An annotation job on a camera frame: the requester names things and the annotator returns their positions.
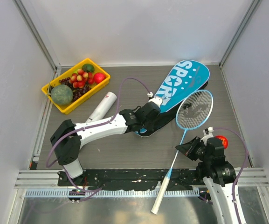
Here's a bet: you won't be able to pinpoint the dark purple grapes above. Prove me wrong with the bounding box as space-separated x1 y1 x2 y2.
59 78 91 102

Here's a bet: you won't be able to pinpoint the green melon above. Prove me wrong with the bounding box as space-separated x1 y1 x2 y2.
50 84 73 105

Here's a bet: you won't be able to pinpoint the blue racket bag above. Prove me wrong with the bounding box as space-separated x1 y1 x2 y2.
136 60 210 137

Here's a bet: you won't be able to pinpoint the yellow plastic bin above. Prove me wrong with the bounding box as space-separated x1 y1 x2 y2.
41 58 110 114

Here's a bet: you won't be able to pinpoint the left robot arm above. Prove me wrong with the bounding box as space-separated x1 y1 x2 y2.
50 101 160 186

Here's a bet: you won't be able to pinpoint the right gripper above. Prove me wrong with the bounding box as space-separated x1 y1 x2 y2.
176 136 212 163

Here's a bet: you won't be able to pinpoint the red apple on table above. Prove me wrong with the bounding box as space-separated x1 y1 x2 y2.
216 135 228 149

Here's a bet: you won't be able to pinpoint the white shuttlecock tube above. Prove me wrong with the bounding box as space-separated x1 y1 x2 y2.
85 92 117 123

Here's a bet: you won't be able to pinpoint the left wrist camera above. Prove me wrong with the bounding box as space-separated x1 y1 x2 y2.
147 92 163 108

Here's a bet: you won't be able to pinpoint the green lime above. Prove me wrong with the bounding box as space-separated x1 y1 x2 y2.
82 63 95 73

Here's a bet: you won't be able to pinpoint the red apple in bin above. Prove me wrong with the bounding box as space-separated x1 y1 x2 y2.
93 72 106 84

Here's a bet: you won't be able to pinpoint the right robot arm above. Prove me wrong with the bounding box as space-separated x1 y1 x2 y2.
176 137 246 224

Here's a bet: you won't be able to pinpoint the red cherry bunch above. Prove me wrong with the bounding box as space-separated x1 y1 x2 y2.
69 69 95 88

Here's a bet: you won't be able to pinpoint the white cable duct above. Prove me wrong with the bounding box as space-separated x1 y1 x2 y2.
25 188 200 198

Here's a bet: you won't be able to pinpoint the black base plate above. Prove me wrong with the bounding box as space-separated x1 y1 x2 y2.
57 168 223 191

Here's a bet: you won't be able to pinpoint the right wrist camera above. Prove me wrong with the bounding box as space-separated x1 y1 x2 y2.
201 126 214 145

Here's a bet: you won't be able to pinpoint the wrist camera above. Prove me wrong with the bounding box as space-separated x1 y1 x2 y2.
147 92 163 108
201 126 214 145

